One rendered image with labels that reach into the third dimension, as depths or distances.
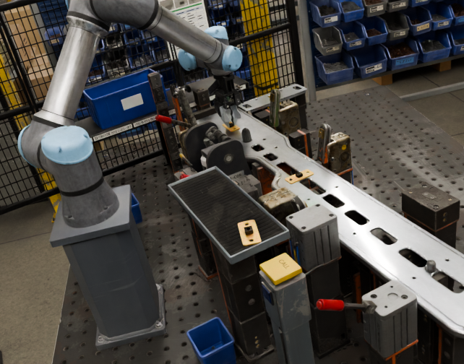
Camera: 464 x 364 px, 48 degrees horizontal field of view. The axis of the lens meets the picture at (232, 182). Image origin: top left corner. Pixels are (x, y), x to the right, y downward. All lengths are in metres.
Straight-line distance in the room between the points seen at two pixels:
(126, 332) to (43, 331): 1.36
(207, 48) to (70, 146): 0.51
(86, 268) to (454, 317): 0.90
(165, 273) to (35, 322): 1.32
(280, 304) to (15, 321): 2.24
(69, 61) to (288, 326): 0.88
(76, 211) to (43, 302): 1.76
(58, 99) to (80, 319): 0.70
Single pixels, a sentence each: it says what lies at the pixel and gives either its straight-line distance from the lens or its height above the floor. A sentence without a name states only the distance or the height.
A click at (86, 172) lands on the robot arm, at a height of 1.24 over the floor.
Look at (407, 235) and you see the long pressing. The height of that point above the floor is 1.00.
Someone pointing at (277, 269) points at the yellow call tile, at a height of 1.16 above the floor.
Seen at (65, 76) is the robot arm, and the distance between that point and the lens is 1.47.
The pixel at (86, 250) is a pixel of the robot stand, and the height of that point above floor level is 1.04.
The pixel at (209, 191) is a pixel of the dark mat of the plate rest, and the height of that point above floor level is 1.16.
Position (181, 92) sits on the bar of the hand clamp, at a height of 1.21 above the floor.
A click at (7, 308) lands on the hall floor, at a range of 3.21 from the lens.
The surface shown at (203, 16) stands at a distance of 2.41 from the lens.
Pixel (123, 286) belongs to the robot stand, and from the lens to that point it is 1.49.
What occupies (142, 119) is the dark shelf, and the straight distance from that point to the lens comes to 2.17.
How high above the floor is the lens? 1.80
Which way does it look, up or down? 30 degrees down
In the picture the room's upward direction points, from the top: 12 degrees counter-clockwise
